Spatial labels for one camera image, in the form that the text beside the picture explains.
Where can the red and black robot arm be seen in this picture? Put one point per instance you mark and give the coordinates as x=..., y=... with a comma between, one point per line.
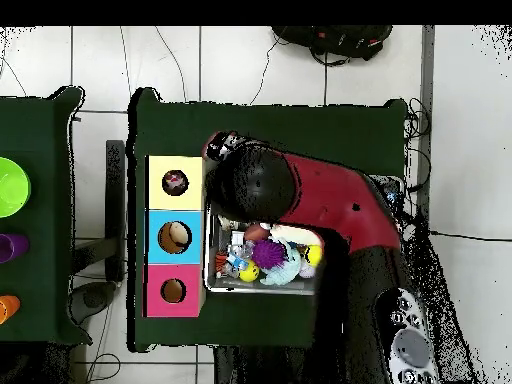
x=340, y=200

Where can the wooden box with three holes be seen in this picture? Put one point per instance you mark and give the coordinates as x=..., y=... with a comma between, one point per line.
x=192, y=236

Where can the silver mesh bin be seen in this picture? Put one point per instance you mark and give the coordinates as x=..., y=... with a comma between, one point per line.
x=240, y=286

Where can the dark green table cloth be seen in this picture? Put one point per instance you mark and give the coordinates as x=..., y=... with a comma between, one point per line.
x=272, y=120
x=32, y=128

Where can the brown toy football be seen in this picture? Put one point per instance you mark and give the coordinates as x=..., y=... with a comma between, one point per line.
x=254, y=232

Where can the purple spiky ball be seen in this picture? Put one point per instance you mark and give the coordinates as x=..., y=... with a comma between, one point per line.
x=268, y=254

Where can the yellow smiley ball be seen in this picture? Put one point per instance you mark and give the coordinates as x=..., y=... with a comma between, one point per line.
x=249, y=272

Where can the plain yellow ball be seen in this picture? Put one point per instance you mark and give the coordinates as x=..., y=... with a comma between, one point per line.
x=314, y=256

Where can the black backpack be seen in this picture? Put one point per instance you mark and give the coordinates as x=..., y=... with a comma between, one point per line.
x=336, y=38

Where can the lime green bowl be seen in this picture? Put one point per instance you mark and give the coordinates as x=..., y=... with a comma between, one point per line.
x=12, y=188

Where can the purple cup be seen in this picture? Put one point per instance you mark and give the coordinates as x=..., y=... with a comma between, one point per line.
x=14, y=248

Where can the orange cup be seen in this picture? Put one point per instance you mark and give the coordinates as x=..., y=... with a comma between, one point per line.
x=8, y=308

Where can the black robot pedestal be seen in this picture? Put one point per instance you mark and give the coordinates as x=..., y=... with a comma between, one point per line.
x=260, y=368

